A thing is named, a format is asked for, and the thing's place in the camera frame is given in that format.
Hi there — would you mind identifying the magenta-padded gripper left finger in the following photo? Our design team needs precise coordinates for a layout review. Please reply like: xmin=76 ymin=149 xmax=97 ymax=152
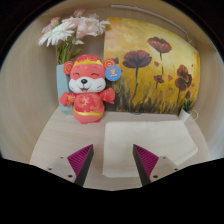
xmin=45 ymin=143 xmax=95 ymax=187

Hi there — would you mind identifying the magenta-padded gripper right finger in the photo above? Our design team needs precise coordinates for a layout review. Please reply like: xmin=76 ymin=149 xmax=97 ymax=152
xmin=132 ymin=143 xmax=179 ymax=187

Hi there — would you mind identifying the cream white towel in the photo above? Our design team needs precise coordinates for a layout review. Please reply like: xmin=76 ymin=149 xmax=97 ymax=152
xmin=101 ymin=119 xmax=199 ymax=179

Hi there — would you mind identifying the red plush mouse toy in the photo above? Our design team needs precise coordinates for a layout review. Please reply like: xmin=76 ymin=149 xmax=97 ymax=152
xmin=59 ymin=54 xmax=122 ymax=125

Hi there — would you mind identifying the yellow poppy painting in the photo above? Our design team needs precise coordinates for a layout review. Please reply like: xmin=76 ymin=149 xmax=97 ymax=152
xmin=103 ymin=16 xmax=201 ymax=116

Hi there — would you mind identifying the pink and white flower bouquet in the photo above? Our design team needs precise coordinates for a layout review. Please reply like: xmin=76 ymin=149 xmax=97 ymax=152
xmin=37 ymin=8 xmax=111 ymax=66

